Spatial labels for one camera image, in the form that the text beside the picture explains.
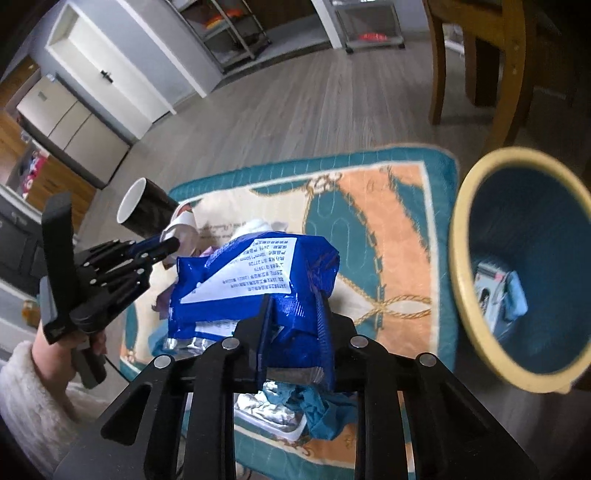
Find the teal and orange printed mat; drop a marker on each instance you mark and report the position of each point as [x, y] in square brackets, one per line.
[392, 207]

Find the white cloth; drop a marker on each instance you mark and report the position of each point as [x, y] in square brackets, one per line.
[254, 227]

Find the white door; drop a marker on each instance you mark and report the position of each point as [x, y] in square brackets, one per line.
[120, 55]

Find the purple wrapper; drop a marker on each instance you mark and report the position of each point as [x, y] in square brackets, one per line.
[162, 304]

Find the crushed white paper cup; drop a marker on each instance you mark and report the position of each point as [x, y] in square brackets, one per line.
[183, 230]

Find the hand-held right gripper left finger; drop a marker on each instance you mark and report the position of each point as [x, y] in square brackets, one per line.
[249, 337]

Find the orange plastic item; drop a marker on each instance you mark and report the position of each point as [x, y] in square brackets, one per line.
[221, 21]

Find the teal crumpled wrapper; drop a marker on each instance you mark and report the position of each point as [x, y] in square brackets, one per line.
[323, 410]

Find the teal bin with yellow rim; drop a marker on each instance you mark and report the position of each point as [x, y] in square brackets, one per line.
[531, 230]

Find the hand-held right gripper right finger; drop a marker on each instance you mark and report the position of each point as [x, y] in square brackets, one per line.
[324, 332]

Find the black cup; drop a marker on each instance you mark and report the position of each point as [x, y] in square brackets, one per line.
[152, 207]

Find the silver foil tray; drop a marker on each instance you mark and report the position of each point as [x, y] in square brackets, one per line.
[263, 415]

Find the light blue crumpled wrapper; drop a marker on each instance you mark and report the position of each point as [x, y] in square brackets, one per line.
[516, 297]

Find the amber jar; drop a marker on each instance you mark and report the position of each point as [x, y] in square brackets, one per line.
[30, 314]

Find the wooden chair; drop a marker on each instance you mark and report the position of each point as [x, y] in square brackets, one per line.
[508, 69]

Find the grey printed packet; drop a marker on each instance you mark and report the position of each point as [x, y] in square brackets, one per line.
[489, 290]

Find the wheeled metal shelf rack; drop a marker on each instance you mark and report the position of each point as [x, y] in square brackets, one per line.
[369, 23]

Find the red plastic item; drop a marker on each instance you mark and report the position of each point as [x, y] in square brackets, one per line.
[374, 37]

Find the beige cabinet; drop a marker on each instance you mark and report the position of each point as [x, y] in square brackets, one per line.
[69, 129]

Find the person's left hand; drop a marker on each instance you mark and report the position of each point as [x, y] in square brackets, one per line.
[53, 360]

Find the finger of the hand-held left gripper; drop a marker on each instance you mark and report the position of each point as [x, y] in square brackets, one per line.
[120, 284]
[138, 250]

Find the blue snack packet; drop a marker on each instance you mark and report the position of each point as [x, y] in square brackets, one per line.
[240, 277]

